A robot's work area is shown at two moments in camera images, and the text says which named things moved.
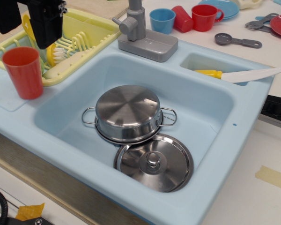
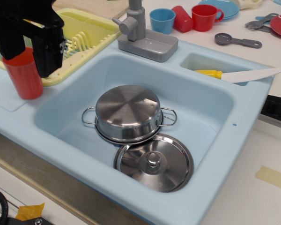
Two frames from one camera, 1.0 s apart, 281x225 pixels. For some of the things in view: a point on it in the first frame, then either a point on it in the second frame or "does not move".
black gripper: [46, 17] -> [10, 19]
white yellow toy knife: [239, 76] does not move
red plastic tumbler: [23, 65] does not move
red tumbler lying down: [182, 21] does not move
